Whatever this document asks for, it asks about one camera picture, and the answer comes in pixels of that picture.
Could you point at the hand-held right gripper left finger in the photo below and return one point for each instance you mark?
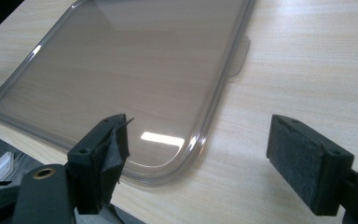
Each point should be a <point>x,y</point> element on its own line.
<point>101,158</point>

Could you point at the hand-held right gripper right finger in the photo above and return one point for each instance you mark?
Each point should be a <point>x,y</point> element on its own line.
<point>304,161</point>

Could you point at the clear smoky plastic lid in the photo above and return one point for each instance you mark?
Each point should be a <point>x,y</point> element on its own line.
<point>112,77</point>

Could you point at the white translucent plastic object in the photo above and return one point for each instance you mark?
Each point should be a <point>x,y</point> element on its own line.
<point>0,169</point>

